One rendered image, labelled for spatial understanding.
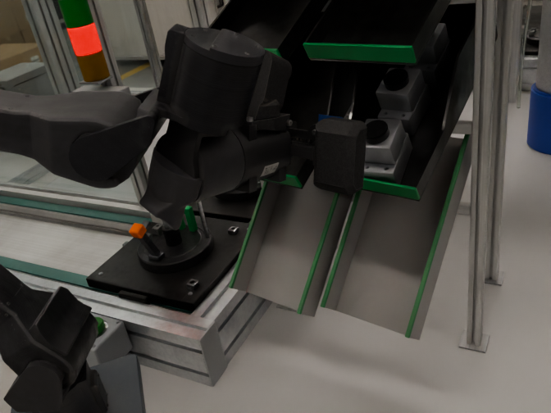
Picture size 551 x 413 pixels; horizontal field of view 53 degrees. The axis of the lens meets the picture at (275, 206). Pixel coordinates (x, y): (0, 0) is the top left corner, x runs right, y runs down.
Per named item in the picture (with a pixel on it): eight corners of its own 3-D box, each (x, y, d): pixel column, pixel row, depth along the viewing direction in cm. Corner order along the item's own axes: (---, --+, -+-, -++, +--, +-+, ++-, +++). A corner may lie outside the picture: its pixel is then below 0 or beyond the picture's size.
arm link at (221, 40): (66, 173, 41) (85, 12, 35) (103, 129, 48) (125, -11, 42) (216, 217, 42) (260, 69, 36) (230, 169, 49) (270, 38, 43)
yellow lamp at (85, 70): (97, 82, 104) (89, 56, 101) (78, 82, 106) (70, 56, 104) (115, 73, 107) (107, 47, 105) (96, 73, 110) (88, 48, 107)
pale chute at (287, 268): (315, 317, 79) (299, 314, 76) (244, 291, 87) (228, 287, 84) (372, 135, 83) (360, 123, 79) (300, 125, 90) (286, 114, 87)
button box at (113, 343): (106, 378, 88) (93, 349, 85) (16, 347, 97) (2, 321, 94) (134, 347, 93) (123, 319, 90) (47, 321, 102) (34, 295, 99)
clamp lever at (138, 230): (157, 259, 97) (137, 233, 92) (148, 256, 98) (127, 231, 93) (167, 242, 99) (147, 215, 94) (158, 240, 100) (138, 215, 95)
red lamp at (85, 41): (89, 56, 101) (80, 28, 99) (70, 56, 103) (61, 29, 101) (107, 47, 105) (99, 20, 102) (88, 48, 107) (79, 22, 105)
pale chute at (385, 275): (420, 340, 73) (408, 338, 69) (334, 310, 80) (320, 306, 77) (478, 140, 76) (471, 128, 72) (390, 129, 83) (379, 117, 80)
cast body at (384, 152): (398, 189, 66) (384, 151, 61) (364, 186, 68) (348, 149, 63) (417, 135, 70) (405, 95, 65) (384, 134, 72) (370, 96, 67)
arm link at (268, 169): (311, 217, 42) (314, 135, 40) (147, 174, 52) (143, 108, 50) (365, 192, 48) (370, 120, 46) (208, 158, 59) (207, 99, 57)
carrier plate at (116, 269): (196, 313, 90) (193, 302, 89) (88, 287, 101) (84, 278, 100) (264, 233, 108) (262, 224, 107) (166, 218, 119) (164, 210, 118)
